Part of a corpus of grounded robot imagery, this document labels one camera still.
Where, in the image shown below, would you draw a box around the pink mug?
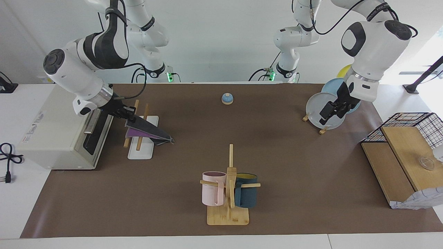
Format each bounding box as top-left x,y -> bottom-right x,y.
202,171 -> 227,207

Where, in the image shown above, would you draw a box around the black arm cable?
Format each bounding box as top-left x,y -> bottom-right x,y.
292,0 -> 418,38
99,0 -> 148,101

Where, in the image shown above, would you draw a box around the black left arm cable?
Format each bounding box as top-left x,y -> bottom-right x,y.
292,0 -> 418,38

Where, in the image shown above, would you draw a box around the white towel rack wooden bars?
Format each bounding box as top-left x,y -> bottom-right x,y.
123,99 -> 160,160

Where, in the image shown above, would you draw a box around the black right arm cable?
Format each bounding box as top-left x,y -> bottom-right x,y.
99,0 -> 148,101

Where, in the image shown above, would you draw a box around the black right base cable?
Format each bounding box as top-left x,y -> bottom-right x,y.
130,66 -> 148,84

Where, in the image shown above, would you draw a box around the clear glass lid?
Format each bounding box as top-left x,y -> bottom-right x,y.
417,155 -> 435,171

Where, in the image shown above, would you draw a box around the black left base cable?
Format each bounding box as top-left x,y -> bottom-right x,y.
248,52 -> 282,83

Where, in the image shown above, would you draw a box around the black base cable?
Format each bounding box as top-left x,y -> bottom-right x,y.
130,66 -> 148,84
248,52 -> 282,83

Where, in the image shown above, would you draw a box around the beige toaster oven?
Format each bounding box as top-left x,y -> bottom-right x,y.
16,80 -> 118,170

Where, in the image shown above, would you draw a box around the light blue plate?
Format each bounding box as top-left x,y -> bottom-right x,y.
321,77 -> 363,115

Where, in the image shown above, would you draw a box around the wooden shelf box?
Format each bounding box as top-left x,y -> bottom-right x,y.
361,126 -> 443,208

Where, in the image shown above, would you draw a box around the brown table mat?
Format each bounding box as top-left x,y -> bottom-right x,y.
20,83 -> 443,239

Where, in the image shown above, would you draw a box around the purple towel with grey back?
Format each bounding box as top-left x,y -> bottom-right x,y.
124,114 -> 175,146

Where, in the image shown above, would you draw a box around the wooden plate rack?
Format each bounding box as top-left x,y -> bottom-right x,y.
302,113 -> 329,135

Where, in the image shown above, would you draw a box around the black wire basket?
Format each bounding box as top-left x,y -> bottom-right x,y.
360,112 -> 443,150

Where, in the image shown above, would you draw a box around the black clamp mount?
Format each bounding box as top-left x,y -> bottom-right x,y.
0,71 -> 19,94

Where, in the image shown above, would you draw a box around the yellow plate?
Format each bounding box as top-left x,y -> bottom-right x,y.
336,64 -> 354,80

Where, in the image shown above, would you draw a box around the white wall socket box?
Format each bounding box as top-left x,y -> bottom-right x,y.
37,69 -> 53,85

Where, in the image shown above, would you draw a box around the grey plate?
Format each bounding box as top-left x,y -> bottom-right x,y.
306,92 -> 347,130

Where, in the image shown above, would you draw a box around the wooden mug tree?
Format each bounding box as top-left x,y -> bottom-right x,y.
199,144 -> 261,226

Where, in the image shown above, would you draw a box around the dark teal mug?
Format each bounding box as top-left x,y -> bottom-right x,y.
234,173 -> 259,209

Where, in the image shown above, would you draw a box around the black power cord with plug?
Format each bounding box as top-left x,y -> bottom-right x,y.
0,142 -> 24,184

